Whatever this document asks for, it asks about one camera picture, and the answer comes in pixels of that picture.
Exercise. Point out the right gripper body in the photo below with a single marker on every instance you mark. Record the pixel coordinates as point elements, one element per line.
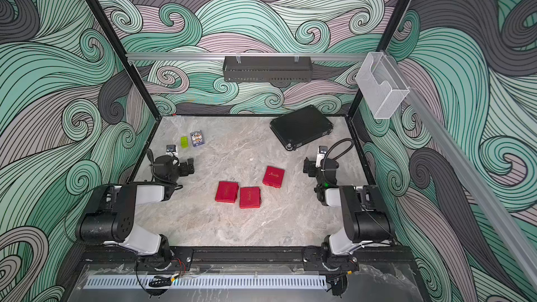
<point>311,167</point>

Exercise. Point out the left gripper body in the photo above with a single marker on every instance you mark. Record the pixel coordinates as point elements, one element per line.
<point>184,168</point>

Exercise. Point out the red jewelry box base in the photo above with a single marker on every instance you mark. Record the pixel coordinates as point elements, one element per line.
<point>273,177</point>

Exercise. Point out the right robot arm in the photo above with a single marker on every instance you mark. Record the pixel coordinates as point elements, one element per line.
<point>364,225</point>

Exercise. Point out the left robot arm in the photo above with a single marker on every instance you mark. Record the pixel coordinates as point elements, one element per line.
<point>108,218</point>

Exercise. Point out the red jewelry box left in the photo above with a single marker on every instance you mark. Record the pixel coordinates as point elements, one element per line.
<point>227,192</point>

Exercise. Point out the red jewelry box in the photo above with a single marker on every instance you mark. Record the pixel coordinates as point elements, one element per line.
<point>250,197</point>
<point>227,192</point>

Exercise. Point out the red jewelry box middle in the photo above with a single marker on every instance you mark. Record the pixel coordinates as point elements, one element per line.
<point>250,197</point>

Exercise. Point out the green small block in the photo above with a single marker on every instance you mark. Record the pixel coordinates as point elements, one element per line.
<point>184,143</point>

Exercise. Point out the small card pack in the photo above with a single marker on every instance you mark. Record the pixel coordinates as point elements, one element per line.
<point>197,138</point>

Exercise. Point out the black flat case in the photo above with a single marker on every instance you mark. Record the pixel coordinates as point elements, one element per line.
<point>301,127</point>

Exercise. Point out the clear acrylic wall holder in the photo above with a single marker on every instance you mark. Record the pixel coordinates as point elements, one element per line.
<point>381,82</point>

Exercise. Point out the black wall tray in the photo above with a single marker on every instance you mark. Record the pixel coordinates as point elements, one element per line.
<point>268,69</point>

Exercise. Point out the aluminium wall rail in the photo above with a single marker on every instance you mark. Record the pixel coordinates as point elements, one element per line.
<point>191,56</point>

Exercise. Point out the white slotted cable duct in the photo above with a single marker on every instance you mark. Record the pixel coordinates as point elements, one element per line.
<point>208,282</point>

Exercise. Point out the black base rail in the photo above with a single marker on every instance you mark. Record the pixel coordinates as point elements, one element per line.
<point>308,258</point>

